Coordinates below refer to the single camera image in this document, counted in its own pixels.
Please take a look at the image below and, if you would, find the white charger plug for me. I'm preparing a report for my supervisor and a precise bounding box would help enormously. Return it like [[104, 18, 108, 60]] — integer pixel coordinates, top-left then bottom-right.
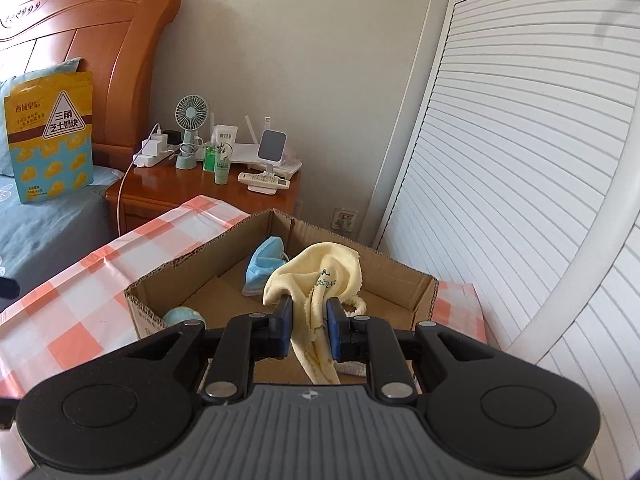
[[141, 132, 169, 157]]

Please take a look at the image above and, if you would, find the brown cardboard box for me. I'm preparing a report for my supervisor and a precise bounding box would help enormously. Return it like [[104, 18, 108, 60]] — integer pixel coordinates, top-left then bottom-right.
[[124, 208, 440, 397]]

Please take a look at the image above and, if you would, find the orange wooden headboard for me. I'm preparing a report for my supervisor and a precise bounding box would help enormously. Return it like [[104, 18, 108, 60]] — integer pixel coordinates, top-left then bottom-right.
[[0, 0, 182, 171]]

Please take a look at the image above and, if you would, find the wooden nightstand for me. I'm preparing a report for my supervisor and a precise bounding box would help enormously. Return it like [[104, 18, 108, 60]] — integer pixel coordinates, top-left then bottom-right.
[[105, 160, 303, 239]]

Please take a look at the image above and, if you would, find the yellow snack bag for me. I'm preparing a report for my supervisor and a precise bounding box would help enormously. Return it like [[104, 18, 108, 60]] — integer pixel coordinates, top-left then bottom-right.
[[4, 71, 95, 205]]

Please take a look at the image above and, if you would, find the blue bed sheet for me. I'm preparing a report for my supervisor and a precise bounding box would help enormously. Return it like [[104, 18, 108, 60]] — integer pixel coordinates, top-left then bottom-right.
[[0, 165, 126, 312]]

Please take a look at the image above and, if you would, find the white remote control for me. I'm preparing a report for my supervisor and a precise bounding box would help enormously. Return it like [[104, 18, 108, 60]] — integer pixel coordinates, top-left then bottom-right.
[[237, 172, 291, 195]]

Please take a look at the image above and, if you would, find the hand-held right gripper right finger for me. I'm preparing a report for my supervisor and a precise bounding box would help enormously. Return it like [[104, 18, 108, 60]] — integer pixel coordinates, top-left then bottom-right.
[[326, 298, 501, 405]]

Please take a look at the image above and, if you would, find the green bottle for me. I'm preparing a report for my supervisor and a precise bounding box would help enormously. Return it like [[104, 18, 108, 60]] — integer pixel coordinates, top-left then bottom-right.
[[202, 141, 232, 185]]

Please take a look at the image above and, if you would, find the pale green mini fan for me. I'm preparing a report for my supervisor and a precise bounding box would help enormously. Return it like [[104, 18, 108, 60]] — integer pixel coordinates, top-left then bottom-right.
[[174, 95, 209, 170]]

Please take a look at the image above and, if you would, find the white charging cable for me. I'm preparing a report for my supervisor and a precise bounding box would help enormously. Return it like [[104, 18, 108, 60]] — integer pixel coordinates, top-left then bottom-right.
[[114, 122, 164, 237]]

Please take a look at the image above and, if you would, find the pink white checkered tablecloth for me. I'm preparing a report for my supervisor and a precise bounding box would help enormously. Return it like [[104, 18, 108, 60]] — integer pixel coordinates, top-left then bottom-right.
[[0, 195, 488, 401]]

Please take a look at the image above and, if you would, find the white louvred wardrobe door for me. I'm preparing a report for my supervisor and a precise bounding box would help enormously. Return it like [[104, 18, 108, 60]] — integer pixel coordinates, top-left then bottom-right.
[[532, 237, 640, 480], [372, 0, 636, 357]]

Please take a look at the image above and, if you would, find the white wall socket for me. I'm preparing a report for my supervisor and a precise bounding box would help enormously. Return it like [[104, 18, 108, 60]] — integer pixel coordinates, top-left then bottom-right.
[[332, 207, 359, 234]]

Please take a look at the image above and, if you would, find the blue face mask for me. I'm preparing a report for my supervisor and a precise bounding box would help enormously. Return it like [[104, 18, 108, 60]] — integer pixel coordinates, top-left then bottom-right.
[[241, 236, 290, 297]]

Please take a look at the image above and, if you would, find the white router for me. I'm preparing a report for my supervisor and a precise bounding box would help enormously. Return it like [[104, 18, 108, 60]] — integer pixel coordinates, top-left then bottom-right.
[[232, 115, 302, 167]]

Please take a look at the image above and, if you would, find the pale yellow cloth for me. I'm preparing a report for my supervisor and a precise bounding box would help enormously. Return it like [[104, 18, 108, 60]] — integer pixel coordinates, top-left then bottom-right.
[[262, 242, 362, 386]]

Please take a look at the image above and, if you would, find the white power strip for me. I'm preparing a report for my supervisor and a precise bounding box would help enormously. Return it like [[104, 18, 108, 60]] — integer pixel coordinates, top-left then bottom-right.
[[132, 150, 179, 169]]

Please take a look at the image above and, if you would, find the white phone stand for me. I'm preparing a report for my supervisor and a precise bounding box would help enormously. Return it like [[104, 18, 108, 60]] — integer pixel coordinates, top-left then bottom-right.
[[257, 129, 289, 177]]

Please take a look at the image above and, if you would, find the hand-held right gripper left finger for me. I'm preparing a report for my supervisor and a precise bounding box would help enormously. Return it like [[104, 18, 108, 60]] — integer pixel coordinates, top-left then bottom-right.
[[119, 296, 294, 406]]

